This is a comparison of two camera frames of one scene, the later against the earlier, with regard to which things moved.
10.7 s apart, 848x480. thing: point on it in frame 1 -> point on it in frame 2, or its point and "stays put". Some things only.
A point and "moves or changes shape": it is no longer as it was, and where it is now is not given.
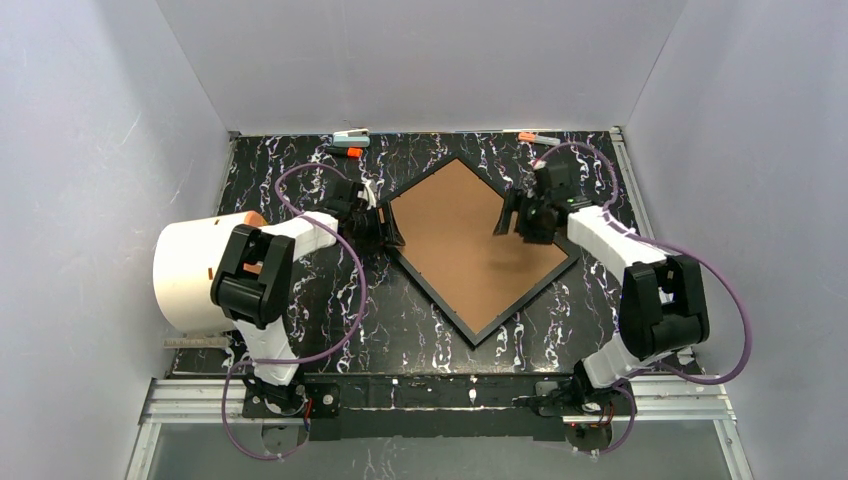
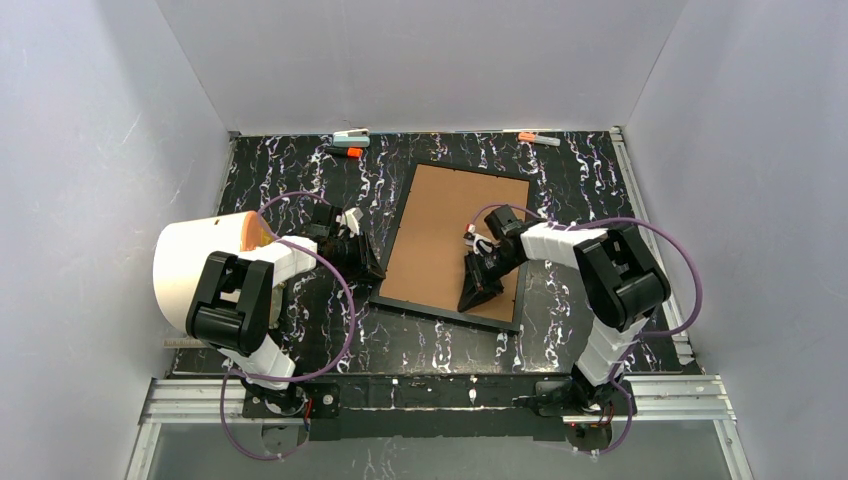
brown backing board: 445,227 moves or changes shape
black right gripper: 530,216 -> 486,270
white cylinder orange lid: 185,259 stays put
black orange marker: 352,152 stays put
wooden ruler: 196,343 stays put
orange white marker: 533,137 stays put
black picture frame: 442,225 -> 484,321
